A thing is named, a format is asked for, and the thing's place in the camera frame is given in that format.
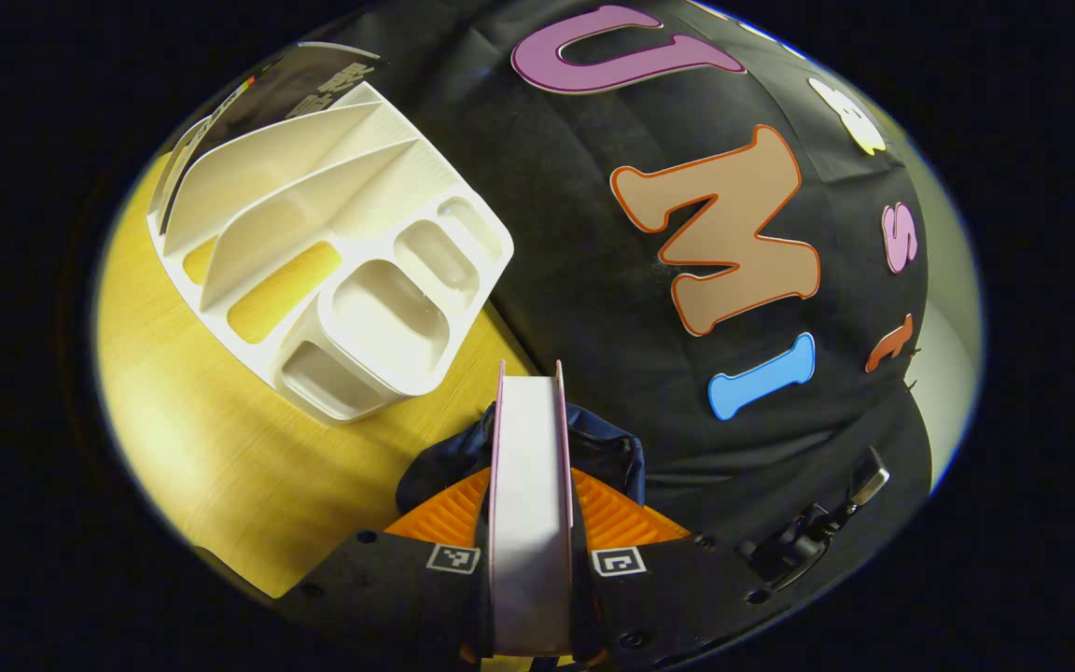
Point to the blue schoolbag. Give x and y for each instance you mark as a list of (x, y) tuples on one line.
[(607, 457)]

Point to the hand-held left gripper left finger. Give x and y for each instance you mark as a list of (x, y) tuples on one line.
[(379, 588)]

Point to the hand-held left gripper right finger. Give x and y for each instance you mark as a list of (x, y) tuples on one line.
[(677, 588)]

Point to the white bookshelf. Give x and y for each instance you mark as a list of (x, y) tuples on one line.
[(360, 233)]

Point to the black backdrop cloth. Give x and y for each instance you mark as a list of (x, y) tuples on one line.
[(575, 308)]

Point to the black book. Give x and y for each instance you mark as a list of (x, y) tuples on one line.
[(286, 89)]

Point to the pink book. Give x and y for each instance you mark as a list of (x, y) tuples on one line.
[(528, 523)]

